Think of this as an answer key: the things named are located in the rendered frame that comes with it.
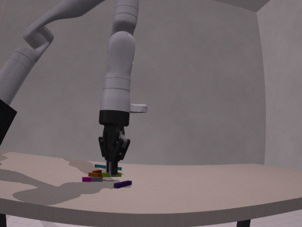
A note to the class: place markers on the purple rod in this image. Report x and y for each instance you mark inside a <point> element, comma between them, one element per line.
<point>122,184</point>

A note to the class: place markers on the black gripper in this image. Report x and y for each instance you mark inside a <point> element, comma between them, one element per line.
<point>115,122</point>

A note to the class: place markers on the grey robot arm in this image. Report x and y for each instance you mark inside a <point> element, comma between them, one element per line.
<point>120,53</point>

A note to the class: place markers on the magenta rod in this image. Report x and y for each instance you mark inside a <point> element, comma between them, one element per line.
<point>86,179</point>

